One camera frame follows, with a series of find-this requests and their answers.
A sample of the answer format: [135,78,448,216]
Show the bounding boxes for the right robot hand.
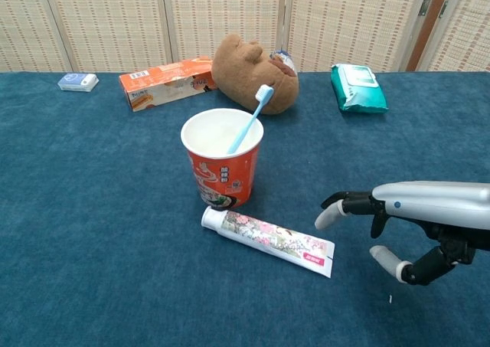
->
[314,180,490,286]

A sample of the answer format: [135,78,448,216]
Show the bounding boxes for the floral white toothpaste tube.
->
[201,205,336,279]

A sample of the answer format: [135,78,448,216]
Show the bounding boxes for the light blue toothbrush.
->
[226,84,275,155]

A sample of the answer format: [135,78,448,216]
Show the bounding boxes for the orange paper noodle cup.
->
[180,108,265,212]

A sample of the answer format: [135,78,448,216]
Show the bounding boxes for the green wet wipes pack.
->
[330,63,389,114]

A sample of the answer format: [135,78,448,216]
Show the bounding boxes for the woven folding screen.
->
[419,0,490,72]
[0,0,437,73]

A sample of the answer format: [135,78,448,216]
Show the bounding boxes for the brown capybara plush toy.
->
[211,32,300,116]

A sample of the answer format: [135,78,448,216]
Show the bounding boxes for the orange biscuit carton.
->
[118,57,219,113]

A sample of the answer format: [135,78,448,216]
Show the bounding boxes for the blue table cloth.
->
[0,70,490,347]

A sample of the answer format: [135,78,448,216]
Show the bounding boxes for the small blue white box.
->
[57,72,100,93]

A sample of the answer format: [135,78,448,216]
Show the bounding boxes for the brown wooden post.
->
[405,0,455,71]

